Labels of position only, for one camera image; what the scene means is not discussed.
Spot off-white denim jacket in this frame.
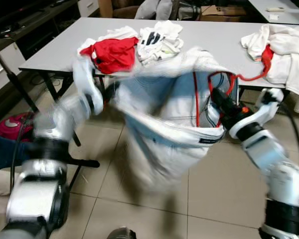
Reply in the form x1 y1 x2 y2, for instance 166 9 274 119
72 47 240 196

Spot red crumpled polo shirt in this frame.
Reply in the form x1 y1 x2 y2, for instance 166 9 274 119
261 31 299 76

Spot pink vacuum cleaner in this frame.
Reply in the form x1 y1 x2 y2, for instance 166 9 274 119
0 112 36 142

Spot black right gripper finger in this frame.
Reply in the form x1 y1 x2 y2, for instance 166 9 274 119
209 87 231 108

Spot grey cushion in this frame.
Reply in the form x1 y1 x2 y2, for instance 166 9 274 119
157 0 174 20
135 0 160 19

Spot red white crumpled garment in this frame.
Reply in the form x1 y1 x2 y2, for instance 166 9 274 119
78 26 139 74

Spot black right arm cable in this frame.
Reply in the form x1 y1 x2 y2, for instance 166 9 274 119
277 100 299 170

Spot long white table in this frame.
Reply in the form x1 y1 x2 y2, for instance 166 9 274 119
19 17 299 103

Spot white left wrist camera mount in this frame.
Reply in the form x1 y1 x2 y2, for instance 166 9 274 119
72 56 104 116

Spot red plastic clothes hanger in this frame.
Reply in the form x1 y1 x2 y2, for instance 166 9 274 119
192 47 269 128

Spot person leg blue jeans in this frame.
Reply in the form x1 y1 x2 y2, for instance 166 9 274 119
0 130 34 170

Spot white black printed t-shirt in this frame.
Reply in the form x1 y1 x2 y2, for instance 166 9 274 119
138 20 184 65

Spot small white table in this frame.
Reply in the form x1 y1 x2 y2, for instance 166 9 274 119
248 0 299 25

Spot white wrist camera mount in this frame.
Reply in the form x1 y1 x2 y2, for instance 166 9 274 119
72 56 104 116
228 89 286 141

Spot white crumpled cotton shirt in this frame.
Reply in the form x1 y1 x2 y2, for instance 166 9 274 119
241 24 299 113

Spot flat brown cardboard box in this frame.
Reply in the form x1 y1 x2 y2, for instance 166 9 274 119
199 5 255 21

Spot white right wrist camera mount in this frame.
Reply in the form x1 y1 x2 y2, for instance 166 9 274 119
228 89 286 141

